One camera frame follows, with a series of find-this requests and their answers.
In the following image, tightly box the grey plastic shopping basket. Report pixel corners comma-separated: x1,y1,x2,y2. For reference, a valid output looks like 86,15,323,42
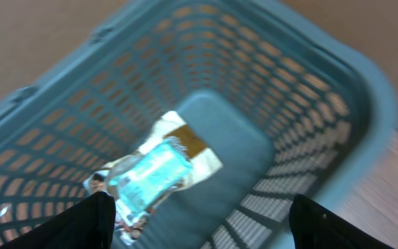
0,1,398,249

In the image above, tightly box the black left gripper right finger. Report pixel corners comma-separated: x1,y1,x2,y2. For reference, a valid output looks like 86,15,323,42
289,194,392,249

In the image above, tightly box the large teal wipes pack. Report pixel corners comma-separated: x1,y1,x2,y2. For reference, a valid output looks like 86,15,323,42
106,137,193,225

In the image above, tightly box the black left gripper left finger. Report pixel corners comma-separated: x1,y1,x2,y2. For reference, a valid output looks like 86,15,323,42
1,192,116,249

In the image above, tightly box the brown white snack pouch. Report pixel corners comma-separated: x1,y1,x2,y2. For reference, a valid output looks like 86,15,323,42
84,111,223,246

